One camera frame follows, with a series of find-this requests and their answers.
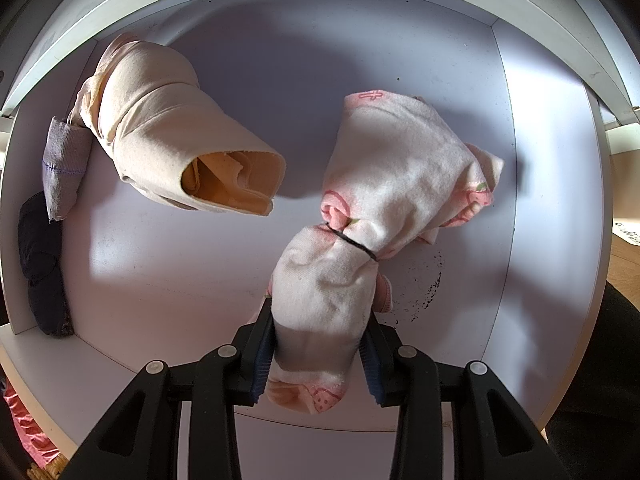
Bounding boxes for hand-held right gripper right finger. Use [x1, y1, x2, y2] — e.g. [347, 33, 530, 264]
[360, 310, 571, 480]

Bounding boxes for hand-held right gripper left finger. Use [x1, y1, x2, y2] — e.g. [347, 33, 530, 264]
[65, 297, 277, 480]

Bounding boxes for white cabinet drawer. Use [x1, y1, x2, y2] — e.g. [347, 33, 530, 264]
[0, 0, 616, 436]

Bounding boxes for pink strawberry print cloth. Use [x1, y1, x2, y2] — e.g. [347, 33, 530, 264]
[264, 89, 505, 415]

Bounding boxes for navy cloth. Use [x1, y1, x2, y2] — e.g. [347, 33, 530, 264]
[17, 192, 75, 337]

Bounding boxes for peach cloth roll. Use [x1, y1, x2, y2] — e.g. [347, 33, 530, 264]
[67, 32, 287, 218]

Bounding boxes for purple grey sock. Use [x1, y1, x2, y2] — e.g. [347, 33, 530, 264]
[41, 115, 92, 223]

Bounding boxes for black elastic band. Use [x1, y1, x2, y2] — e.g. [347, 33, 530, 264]
[322, 221, 380, 262]

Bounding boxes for person's black trousers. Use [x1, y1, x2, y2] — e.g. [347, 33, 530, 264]
[540, 280, 640, 480]

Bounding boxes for woven basket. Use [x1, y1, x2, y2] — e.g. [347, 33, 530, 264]
[25, 457, 68, 480]

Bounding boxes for red pink cloth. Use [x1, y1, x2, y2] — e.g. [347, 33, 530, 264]
[0, 385, 58, 471]

